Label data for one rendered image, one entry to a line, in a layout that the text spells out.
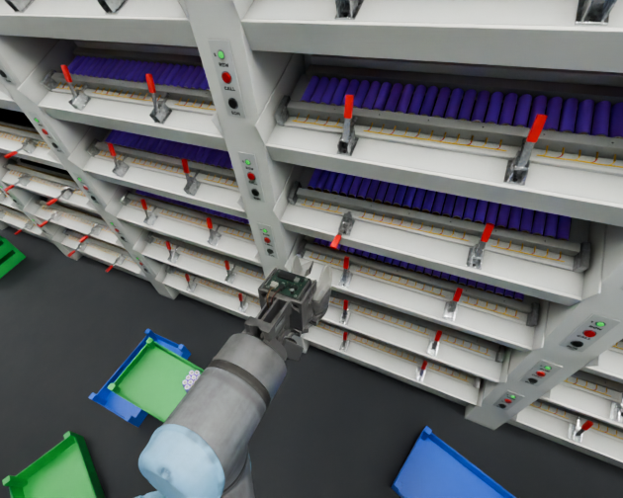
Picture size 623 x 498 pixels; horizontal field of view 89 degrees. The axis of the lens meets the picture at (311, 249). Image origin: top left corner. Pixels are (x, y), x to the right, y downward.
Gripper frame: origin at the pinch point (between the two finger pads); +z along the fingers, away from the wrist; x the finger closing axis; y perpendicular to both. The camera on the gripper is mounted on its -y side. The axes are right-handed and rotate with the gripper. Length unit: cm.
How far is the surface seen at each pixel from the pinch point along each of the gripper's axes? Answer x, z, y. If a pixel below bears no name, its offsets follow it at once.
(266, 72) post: 16.3, 14.3, 29.2
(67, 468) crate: 74, -41, -84
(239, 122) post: 20.7, 10.6, 21.3
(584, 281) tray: -44.0, 16.9, 0.0
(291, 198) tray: 14.5, 17.4, 3.0
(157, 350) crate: 68, 0, -68
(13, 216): 202, 27, -58
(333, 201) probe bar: 4.6, 19.2, 3.6
